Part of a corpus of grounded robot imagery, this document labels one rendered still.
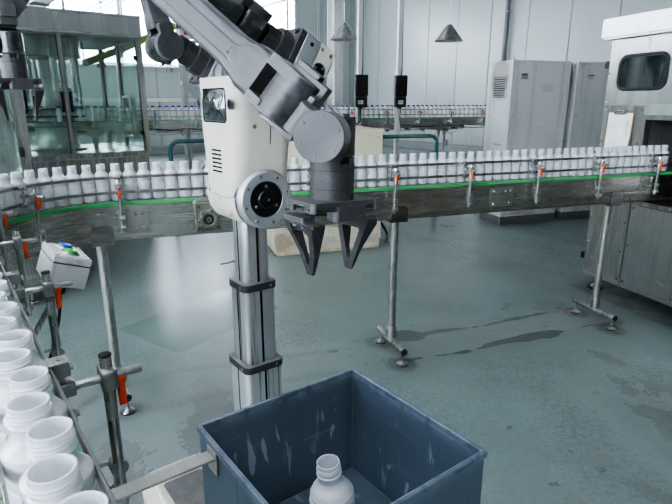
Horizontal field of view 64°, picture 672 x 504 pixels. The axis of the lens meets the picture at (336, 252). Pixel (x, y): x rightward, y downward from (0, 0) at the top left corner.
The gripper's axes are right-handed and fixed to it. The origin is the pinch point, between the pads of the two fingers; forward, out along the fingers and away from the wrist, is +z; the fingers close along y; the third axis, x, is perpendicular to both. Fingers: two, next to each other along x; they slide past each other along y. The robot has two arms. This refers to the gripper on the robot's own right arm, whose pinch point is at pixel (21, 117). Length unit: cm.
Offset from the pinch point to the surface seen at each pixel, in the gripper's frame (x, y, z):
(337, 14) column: -779, -683, -167
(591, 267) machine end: -42, -378, 122
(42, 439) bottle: 110, 16, 23
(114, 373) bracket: 86, 5, 31
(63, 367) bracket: 86, 10, 28
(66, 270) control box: 32.6, 0.1, 31.3
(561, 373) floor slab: 20, -237, 140
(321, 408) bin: 85, -30, 50
